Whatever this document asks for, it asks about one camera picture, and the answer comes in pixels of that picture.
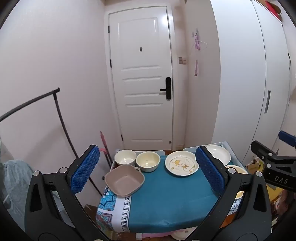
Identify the teal patterned tablecloth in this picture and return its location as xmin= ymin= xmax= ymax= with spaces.
xmin=96 ymin=155 xmax=245 ymax=233

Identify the brown square bowl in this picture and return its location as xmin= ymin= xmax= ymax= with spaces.
xmin=105 ymin=164 xmax=145 ymax=197

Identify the grey cloth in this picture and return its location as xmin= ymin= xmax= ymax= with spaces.
xmin=0 ymin=159 xmax=33 ymax=210

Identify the black door lock handle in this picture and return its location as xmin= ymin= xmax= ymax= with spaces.
xmin=160 ymin=77 xmax=172 ymax=100

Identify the white wardrobe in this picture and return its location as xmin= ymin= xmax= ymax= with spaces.
xmin=210 ymin=0 xmax=296 ymax=164

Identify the white panel door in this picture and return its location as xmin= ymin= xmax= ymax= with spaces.
xmin=108 ymin=6 xmax=174 ymax=150

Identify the brown cardboard box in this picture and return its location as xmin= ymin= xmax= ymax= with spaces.
xmin=245 ymin=158 xmax=263 ymax=173

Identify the pink broom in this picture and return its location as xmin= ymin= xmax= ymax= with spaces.
xmin=100 ymin=131 xmax=114 ymax=171

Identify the purple wall hook decoration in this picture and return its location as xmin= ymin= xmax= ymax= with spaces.
xmin=191 ymin=28 xmax=208 ymax=51

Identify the grey wardrobe handle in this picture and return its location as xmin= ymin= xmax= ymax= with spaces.
xmin=264 ymin=90 xmax=271 ymax=114

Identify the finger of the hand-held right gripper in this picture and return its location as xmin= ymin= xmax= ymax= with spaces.
xmin=278 ymin=130 xmax=296 ymax=147
xmin=251 ymin=140 xmax=279 ymax=161

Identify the black clothes rack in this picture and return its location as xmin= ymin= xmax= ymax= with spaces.
xmin=0 ymin=88 xmax=104 ymax=195

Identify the white round bowl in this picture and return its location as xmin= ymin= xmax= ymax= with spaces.
xmin=114 ymin=149 xmax=137 ymax=167

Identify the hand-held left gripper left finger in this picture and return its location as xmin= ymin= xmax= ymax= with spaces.
xmin=24 ymin=145 xmax=109 ymax=241

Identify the yellow rimmed plate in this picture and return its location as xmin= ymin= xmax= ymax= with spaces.
xmin=225 ymin=165 xmax=249 ymax=199

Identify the red box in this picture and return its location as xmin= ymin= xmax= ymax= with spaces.
xmin=265 ymin=0 xmax=284 ymax=23

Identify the black cable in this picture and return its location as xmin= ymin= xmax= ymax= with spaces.
xmin=287 ymin=52 xmax=292 ymax=108

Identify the white deep plate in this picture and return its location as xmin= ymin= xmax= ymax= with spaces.
xmin=205 ymin=145 xmax=231 ymax=166

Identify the cartoon print plate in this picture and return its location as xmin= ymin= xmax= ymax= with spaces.
xmin=165 ymin=151 xmax=200 ymax=177

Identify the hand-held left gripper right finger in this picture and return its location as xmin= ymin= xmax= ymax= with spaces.
xmin=185 ymin=146 xmax=272 ymax=241

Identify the cream round bowl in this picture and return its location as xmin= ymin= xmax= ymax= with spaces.
xmin=136 ymin=152 xmax=161 ymax=172

